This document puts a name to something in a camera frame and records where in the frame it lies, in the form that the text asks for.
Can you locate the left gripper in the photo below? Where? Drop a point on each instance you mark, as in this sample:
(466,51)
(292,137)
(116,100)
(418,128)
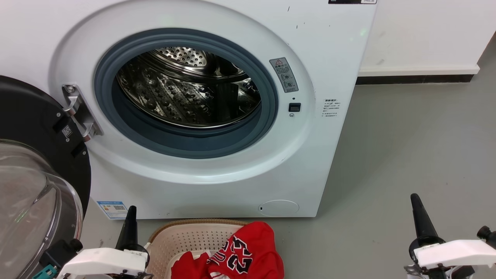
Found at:
(147,260)

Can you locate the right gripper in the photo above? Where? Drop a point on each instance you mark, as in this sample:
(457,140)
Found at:
(430,241)

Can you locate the red basketball jersey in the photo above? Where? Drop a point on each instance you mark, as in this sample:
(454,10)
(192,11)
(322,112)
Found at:
(255,244)

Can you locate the cream perforated laundry basket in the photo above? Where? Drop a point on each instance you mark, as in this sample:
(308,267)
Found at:
(182,240)

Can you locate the silver metal door hinge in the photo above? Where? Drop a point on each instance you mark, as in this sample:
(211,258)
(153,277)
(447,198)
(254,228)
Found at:
(77,112)

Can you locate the steel washer drum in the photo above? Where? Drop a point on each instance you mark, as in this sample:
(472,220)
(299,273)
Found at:
(174,89)

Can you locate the black washer door with glass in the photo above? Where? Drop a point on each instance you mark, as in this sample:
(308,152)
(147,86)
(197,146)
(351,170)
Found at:
(31,112)

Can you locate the blue energy label sticker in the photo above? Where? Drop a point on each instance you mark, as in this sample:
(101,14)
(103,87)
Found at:
(111,209)

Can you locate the grey rubber door gasket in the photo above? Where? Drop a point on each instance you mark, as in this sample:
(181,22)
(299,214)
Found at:
(186,145)

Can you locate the QR code sticker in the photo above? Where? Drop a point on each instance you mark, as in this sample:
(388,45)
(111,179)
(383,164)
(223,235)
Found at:
(66,131)

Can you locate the white front-load washing machine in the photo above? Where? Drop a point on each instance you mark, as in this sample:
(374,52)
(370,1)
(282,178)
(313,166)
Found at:
(310,162)

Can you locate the black baseboard strip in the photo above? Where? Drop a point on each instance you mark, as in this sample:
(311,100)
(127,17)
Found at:
(414,79)

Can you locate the round drain filter cover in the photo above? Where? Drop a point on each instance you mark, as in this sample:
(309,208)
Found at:
(279,208)

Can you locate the small text label sticker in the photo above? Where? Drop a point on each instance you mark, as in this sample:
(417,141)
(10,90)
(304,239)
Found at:
(331,107)

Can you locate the black door latch socket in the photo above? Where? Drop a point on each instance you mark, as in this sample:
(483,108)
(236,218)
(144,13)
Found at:
(294,107)

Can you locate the grey warning sticker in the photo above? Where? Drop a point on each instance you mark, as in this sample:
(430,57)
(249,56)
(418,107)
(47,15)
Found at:
(284,75)

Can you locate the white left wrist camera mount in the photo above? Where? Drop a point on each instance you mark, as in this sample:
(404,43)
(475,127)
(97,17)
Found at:
(104,260)

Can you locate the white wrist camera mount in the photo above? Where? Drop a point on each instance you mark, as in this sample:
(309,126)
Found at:
(453,252)
(104,260)

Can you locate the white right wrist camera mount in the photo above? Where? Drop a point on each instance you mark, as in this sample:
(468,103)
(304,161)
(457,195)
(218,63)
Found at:
(453,252)

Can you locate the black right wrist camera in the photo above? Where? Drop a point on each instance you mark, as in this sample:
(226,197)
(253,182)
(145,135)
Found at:
(486,234)

